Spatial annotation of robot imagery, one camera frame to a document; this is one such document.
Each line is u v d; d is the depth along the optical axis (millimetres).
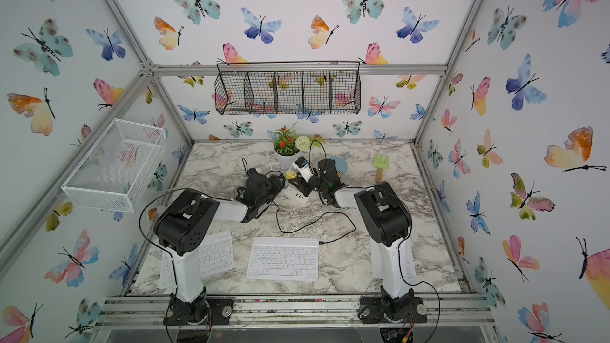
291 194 987
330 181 792
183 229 516
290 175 934
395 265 589
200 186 1050
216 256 844
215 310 736
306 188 871
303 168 847
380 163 1138
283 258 844
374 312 729
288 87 981
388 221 546
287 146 986
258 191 791
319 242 886
